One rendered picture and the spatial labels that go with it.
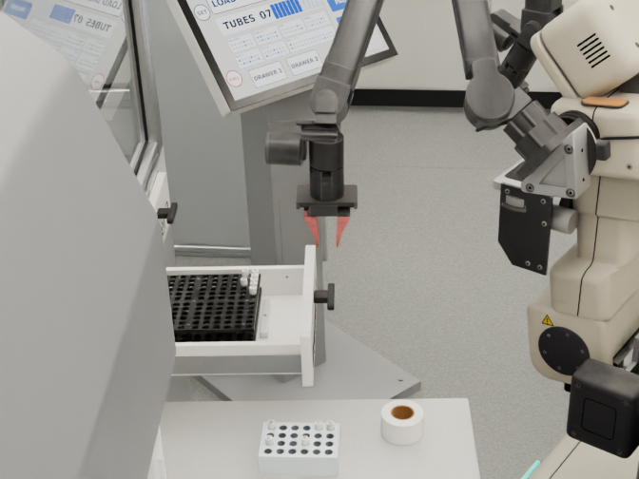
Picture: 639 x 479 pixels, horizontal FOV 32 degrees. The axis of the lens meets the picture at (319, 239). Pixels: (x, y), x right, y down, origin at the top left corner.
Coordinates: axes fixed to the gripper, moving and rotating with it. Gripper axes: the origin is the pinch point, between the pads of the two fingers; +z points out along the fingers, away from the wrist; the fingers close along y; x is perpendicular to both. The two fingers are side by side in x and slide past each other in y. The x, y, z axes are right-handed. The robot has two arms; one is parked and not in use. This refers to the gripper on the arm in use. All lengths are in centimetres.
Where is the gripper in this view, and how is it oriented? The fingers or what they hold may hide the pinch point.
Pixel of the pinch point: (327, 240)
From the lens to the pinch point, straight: 188.1
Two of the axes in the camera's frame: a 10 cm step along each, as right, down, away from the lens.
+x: -0.2, 4.9, -8.7
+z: 0.1, 8.7, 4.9
